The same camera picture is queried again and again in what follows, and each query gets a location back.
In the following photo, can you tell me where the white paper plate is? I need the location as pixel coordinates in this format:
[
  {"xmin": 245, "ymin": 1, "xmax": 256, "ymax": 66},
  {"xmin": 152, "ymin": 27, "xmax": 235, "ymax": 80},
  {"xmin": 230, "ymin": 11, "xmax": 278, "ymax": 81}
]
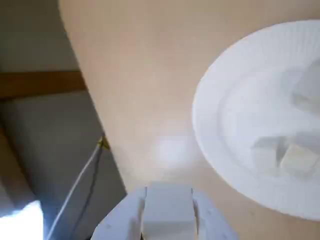
[{"xmin": 191, "ymin": 18, "xmax": 320, "ymax": 222}]

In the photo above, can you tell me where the wooden furniture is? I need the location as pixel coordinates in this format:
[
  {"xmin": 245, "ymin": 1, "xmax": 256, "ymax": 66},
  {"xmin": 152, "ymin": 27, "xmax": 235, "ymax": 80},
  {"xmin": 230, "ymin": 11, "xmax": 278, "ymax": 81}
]
[{"xmin": 0, "ymin": 71, "xmax": 87, "ymax": 101}]

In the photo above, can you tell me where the hanging white cable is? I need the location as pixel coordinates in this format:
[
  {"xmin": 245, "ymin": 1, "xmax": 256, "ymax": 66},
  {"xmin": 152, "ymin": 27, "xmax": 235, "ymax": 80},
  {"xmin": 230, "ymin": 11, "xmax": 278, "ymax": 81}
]
[{"xmin": 47, "ymin": 142, "xmax": 103, "ymax": 240}]

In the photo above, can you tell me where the yellow tape piece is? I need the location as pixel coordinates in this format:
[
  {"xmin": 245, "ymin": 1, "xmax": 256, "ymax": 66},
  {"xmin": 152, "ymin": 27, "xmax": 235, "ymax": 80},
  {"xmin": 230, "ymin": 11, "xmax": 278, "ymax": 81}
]
[{"xmin": 97, "ymin": 136, "xmax": 111, "ymax": 151}]

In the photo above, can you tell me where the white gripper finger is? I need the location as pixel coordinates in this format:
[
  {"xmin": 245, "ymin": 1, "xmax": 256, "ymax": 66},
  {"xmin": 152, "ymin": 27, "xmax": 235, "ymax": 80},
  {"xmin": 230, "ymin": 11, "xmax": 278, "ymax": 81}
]
[
  {"xmin": 91, "ymin": 186, "xmax": 147, "ymax": 240},
  {"xmin": 191, "ymin": 187, "xmax": 240, "ymax": 240}
]

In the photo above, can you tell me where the white cube block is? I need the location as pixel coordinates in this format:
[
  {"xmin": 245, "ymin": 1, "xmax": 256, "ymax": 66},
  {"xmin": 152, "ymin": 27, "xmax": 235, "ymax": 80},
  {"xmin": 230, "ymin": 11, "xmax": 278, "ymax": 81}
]
[
  {"xmin": 279, "ymin": 143, "xmax": 320, "ymax": 176},
  {"xmin": 292, "ymin": 57, "xmax": 320, "ymax": 106},
  {"xmin": 143, "ymin": 182, "xmax": 196, "ymax": 240}
]

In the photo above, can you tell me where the thin hanging black cable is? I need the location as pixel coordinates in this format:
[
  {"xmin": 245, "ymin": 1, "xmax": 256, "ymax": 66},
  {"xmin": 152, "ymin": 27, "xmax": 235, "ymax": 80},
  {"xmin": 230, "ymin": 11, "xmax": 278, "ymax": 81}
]
[{"xmin": 82, "ymin": 147, "xmax": 104, "ymax": 226}]

